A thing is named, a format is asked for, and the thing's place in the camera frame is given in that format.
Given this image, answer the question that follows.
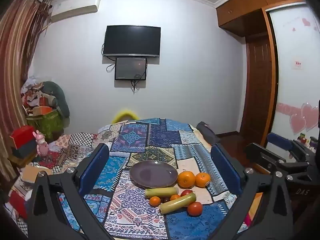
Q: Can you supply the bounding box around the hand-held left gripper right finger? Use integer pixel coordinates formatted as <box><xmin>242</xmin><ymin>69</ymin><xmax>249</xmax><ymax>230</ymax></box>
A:
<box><xmin>211</xmin><ymin>142</ymin><xmax>293</xmax><ymax>240</ymax></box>

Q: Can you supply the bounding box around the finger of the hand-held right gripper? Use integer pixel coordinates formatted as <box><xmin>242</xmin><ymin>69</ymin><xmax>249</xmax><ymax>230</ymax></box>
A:
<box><xmin>244</xmin><ymin>142</ymin><xmax>310</xmax><ymax>175</ymax></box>
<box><xmin>266</xmin><ymin>132</ymin><xmax>315</xmax><ymax>163</ymax></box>

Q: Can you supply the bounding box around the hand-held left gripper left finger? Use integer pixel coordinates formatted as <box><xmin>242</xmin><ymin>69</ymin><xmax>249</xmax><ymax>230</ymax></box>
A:
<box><xmin>26</xmin><ymin>143</ymin><xmax>115</xmax><ymax>240</ymax></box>

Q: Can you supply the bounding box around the large orange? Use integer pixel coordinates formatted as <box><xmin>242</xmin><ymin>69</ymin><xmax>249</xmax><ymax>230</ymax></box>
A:
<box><xmin>177</xmin><ymin>171</ymin><xmax>196</xmax><ymax>188</ymax></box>
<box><xmin>195</xmin><ymin>172</ymin><xmax>211</xmax><ymax>188</ymax></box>

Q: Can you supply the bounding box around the orange red tomato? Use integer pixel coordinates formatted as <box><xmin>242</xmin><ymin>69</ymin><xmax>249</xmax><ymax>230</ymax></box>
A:
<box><xmin>187</xmin><ymin>201</ymin><xmax>203</xmax><ymax>217</ymax></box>

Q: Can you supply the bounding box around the purple round plate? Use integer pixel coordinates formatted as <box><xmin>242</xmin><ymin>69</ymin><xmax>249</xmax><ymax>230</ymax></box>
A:
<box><xmin>129</xmin><ymin>160</ymin><xmax>178</xmax><ymax>189</ymax></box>

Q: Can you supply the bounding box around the pink heart sticker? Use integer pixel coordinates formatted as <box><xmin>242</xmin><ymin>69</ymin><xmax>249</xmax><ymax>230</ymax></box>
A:
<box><xmin>301</xmin><ymin>102</ymin><xmax>319</xmax><ymax>132</ymax></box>
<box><xmin>290</xmin><ymin>114</ymin><xmax>307</xmax><ymax>134</ymax></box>

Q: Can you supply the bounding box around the dark cloth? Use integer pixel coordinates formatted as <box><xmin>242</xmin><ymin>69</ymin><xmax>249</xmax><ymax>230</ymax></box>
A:
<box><xmin>196</xmin><ymin>122</ymin><xmax>220</xmax><ymax>145</ymax></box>

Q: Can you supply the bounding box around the orange yellow bedsheet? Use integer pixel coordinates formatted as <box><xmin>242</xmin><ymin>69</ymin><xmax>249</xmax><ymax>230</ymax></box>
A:
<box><xmin>244</xmin><ymin>192</ymin><xmax>265</xmax><ymax>228</ymax></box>

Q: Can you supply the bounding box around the pink rabbit toy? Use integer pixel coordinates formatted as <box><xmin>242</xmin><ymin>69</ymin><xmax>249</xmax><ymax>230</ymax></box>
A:
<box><xmin>32</xmin><ymin>130</ymin><xmax>49</xmax><ymax>157</ymax></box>

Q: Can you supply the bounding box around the brown cardboard box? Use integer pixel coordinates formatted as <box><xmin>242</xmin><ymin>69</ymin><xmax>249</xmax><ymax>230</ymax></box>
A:
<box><xmin>21</xmin><ymin>165</ymin><xmax>53</xmax><ymax>183</ymax></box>

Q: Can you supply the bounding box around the white sliding wardrobe door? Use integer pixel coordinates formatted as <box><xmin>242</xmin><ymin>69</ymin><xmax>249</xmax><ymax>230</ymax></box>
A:
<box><xmin>265</xmin><ymin>4</ymin><xmax>320</xmax><ymax>150</ymax></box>

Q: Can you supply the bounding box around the yellow round object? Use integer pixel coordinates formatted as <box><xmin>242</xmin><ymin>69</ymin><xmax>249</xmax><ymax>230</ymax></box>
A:
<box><xmin>112</xmin><ymin>109</ymin><xmax>139</xmax><ymax>124</ymax></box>

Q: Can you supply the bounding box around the patchwork printed blanket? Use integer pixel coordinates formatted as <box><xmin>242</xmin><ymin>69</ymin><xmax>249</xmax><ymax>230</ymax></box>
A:
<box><xmin>5</xmin><ymin>117</ymin><xmax>250</xmax><ymax>240</ymax></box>

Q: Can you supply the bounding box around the dark grey box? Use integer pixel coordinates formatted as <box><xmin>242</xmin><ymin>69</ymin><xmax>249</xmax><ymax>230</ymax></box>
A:
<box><xmin>11</xmin><ymin>140</ymin><xmax>38</xmax><ymax>159</ymax></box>

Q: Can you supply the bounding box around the orange box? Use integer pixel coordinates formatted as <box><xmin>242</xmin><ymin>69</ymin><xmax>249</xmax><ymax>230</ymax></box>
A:
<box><xmin>32</xmin><ymin>106</ymin><xmax>53</xmax><ymax>117</ymax></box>

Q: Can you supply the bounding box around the red box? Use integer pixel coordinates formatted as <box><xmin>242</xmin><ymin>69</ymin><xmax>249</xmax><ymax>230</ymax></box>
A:
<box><xmin>10</xmin><ymin>126</ymin><xmax>35</xmax><ymax>149</ymax></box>

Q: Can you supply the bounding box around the wooden overhead cabinet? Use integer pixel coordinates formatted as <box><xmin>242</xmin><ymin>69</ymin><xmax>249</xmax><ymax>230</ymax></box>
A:
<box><xmin>215</xmin><ymin>0</ymin><xmax>310</xmax><ymax>37</ymax></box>

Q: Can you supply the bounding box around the striped brown curtain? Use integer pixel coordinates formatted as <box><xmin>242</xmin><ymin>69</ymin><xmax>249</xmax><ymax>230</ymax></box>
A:
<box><xmin>0</xmin><ymin>0</ymin><xmax>52</xmax><ymax>180</ymax></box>

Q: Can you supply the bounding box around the white air conditioner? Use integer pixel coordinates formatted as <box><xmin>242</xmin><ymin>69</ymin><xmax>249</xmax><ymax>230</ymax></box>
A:
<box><xmin>49</xmin><ymin>0</ymin><xmax>100</xmax><ymax>22</ymax></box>

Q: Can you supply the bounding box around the small black wall monitor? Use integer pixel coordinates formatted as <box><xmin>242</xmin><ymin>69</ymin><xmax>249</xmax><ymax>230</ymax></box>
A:
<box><xmin>114</xmin><ymin>57</ymin><xmax>147</xmax><ymax>81</ymax></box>

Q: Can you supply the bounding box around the black wall television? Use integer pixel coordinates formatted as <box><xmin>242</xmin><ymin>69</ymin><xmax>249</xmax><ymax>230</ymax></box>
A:
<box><xmin>102</xmin><ymin>25</ymin><xmax>161</xmax><ymax>57</ymax></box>

